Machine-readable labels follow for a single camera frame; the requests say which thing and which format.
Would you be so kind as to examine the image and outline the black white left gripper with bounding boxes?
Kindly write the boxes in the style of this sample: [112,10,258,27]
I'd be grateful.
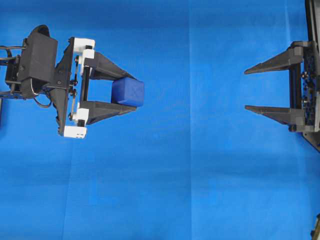
[51,37,137,139]

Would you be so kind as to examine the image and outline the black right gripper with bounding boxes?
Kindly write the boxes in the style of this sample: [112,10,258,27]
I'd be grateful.
[244,41,320,133]

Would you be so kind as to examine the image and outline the blue cube block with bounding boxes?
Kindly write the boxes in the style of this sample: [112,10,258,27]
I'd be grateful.
[111,77,145,107]

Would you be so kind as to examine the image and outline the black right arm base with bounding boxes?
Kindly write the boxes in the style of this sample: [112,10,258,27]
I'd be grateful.
[302,0,320,151]

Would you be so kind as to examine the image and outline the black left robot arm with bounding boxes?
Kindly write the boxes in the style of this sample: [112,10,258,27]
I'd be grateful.
[0,31,145,139]

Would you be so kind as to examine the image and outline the blue table mat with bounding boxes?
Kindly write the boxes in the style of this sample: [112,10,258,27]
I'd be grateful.
[0,0,320,240]

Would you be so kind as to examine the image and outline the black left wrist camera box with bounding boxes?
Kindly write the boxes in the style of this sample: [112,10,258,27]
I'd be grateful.
[18,24,58,88]

